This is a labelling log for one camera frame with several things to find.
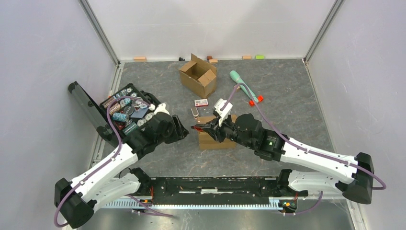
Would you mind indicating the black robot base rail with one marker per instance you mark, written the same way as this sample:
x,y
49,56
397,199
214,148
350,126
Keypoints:
x,y
249,190

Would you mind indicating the small red white box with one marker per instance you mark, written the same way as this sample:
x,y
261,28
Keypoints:
x,y
201,103

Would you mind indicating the brown cardboard express box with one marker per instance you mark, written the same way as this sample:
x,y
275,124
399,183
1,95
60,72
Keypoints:
x,y
199,76

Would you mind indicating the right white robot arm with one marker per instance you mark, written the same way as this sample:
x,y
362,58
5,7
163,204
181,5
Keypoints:
x,y
349,175

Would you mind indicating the black case with poker chips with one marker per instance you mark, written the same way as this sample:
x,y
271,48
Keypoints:
x,y
125,108

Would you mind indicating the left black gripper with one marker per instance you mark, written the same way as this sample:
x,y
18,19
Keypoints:
x,y
179,132

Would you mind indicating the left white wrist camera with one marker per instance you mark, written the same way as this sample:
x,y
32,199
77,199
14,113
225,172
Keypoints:
x,y
160,108

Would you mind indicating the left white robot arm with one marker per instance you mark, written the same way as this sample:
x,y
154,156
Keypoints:
x,y
76,200

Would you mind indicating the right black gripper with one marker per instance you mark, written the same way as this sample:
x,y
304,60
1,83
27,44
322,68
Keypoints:
x,y
212,128

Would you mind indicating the tan block far left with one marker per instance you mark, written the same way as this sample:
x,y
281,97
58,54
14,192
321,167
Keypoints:
x,y
140,59

